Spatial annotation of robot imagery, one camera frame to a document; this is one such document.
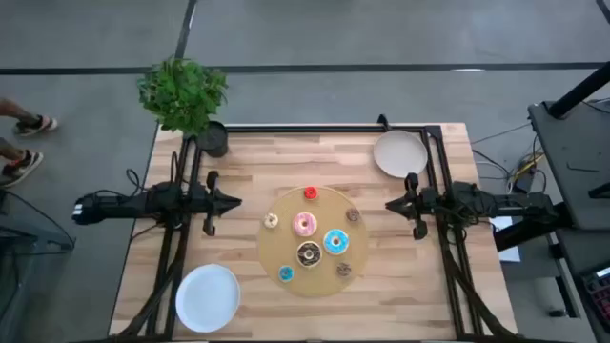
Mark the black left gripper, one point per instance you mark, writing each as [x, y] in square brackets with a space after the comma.
[209, 202]

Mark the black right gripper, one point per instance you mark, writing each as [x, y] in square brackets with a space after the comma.
[426, 202]

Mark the small pale orange donut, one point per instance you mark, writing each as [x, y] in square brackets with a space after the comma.
[267, 222]

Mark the small brown sprinkled donut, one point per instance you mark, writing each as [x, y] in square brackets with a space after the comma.
[349, 215]
[339, 270]

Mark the large pink frosted donut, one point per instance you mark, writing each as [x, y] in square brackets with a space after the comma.
[296, 225]

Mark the large blue frosted donut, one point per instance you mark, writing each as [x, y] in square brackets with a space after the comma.
[329, 243]

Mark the small red frosted donut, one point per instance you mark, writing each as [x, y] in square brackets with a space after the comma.
[307, 193]

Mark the small blue frosted donut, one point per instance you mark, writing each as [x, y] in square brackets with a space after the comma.
[282, 274]

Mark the large dark chocolate donut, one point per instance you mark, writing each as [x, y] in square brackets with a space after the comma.
[301, 255]

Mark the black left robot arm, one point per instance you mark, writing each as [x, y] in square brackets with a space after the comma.
[124, 207]

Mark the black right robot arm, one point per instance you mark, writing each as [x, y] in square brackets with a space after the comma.
[500, 205]

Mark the beige round plate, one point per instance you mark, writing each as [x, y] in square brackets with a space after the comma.
[399, 153]

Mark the white round plate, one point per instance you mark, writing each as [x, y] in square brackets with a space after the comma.
[207, 297]

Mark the round woven straw placemat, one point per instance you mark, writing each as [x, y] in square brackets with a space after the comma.
[324, 283]

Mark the green leafy plant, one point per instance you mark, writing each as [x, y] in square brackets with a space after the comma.
[181, 95]

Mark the white paper sheet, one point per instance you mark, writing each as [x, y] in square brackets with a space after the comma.
[511, 255]

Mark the black stand beam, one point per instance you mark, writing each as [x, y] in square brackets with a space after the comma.
[524, 233]

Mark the black power adapter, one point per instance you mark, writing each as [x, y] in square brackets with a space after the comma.
[525, 182]

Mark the dark grey cart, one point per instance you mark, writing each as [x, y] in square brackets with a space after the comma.
[567, 157]

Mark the dark grey desk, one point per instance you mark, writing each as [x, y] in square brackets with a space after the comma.
[572, 257]

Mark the grey metal stand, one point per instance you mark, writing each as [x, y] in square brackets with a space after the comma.
[28, 248]

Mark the black pole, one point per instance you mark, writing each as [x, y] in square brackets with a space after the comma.
[579, 90]

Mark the black keyboard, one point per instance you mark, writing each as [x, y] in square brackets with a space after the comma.
[599, 295]

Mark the person's leg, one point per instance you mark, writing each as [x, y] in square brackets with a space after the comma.
[12, 108]
[8, 150]

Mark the black clamp bracket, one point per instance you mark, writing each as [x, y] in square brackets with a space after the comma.
[382, 121]

